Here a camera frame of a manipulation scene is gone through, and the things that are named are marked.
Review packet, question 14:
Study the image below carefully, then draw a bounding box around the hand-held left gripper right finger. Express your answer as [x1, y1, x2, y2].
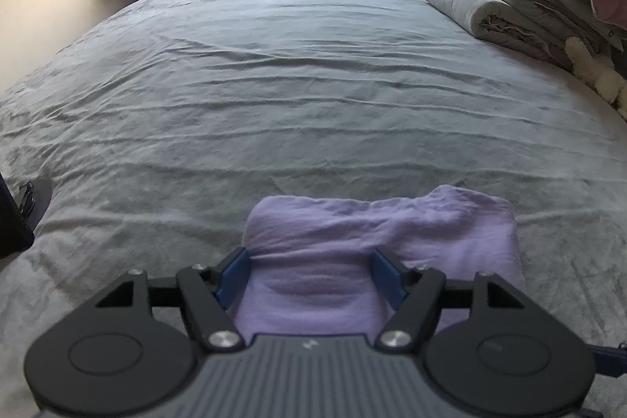
[370, 248, 527, 353]

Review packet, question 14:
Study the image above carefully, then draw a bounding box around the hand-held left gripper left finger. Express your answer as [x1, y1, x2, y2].
[95, 246, 253, 353]

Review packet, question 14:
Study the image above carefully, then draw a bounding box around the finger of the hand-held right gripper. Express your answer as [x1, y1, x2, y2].
[585, 340, 627, 378]

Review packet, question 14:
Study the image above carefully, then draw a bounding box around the lilac shirt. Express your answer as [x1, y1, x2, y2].
[235, 184, 529, 340]

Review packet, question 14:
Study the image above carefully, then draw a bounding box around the bed with grey sheet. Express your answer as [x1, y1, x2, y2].
[0, 0, 627, 418]

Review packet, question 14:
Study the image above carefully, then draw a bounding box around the black object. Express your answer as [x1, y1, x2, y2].
[0, 170, 36, 259]

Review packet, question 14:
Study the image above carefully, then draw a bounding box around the white plush toy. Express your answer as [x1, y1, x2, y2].
[564, 37, 627, 121]

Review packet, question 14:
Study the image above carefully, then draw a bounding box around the rolled grey pink quilt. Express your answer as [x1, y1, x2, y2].
[418, 0, 574, 71]

